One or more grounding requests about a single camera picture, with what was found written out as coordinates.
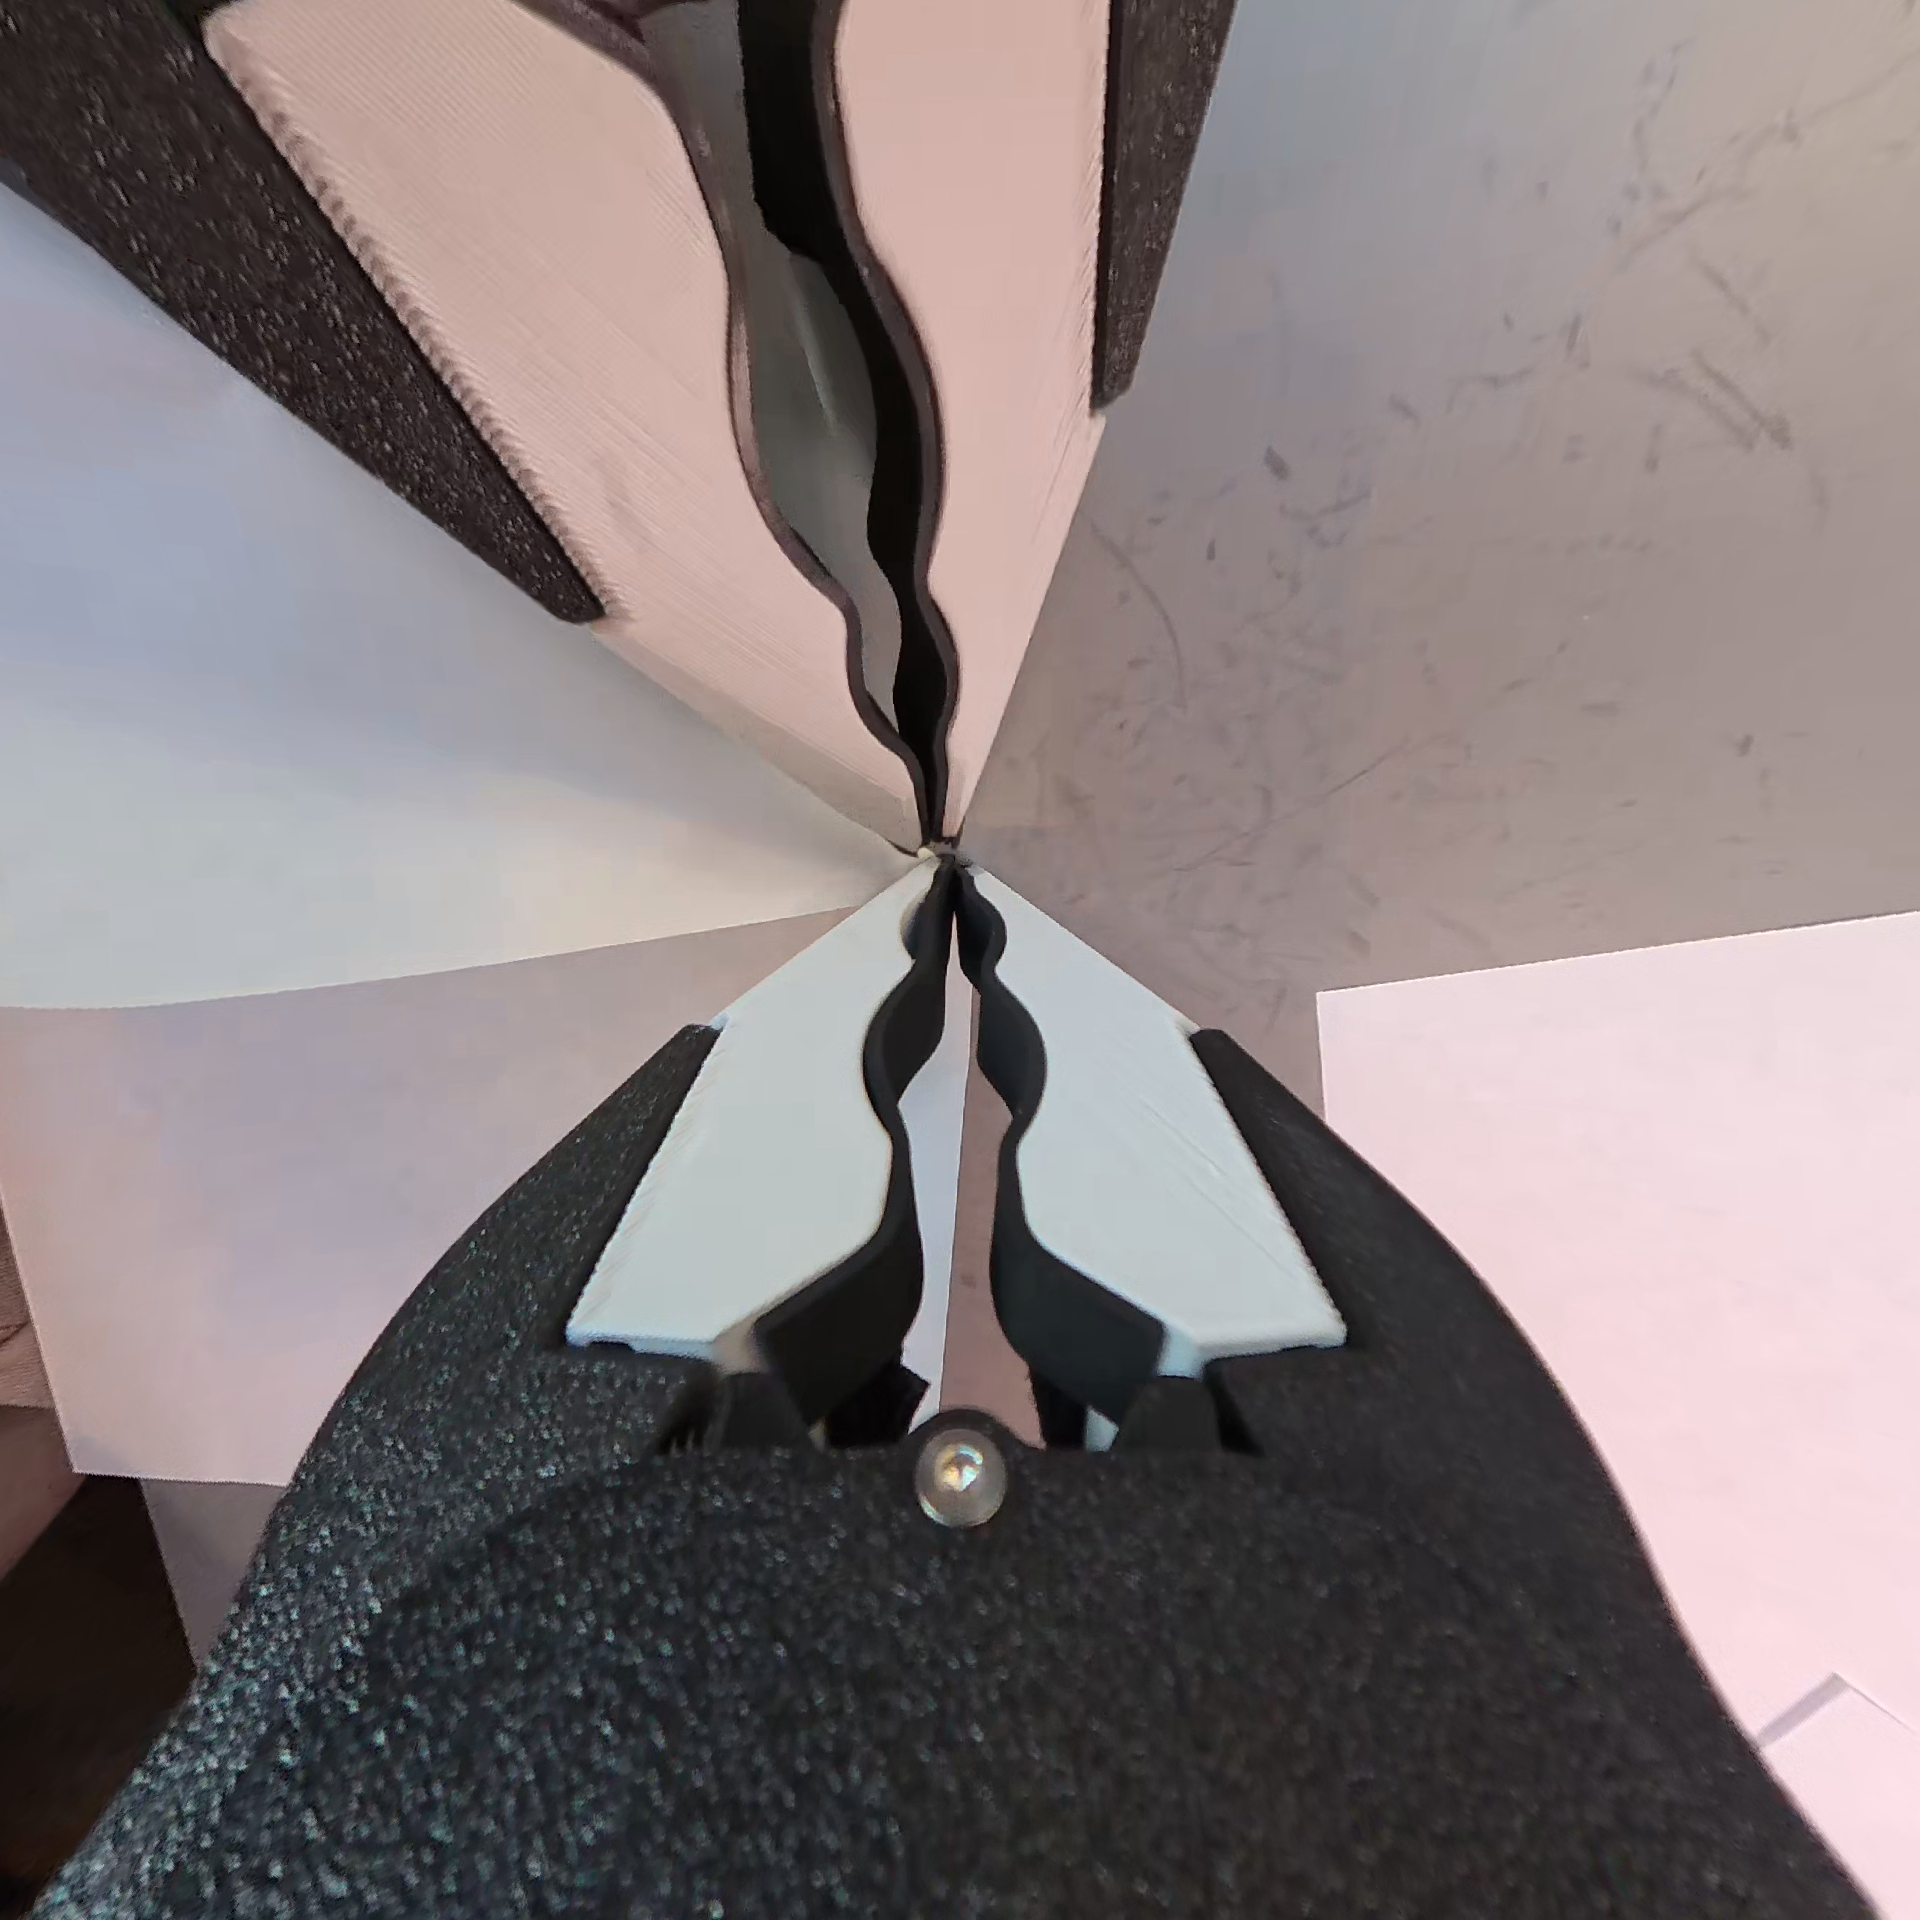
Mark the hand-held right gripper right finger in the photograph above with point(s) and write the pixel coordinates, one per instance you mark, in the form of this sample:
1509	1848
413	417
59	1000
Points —
1170	1184

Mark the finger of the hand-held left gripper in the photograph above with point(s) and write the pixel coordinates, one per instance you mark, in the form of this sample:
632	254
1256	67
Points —
523	300
990	225

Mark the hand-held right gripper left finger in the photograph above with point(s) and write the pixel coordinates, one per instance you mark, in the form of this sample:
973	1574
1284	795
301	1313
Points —
750	1171

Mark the white paper sheet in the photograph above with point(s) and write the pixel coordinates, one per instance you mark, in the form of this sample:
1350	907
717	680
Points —
1651	1276
376	780

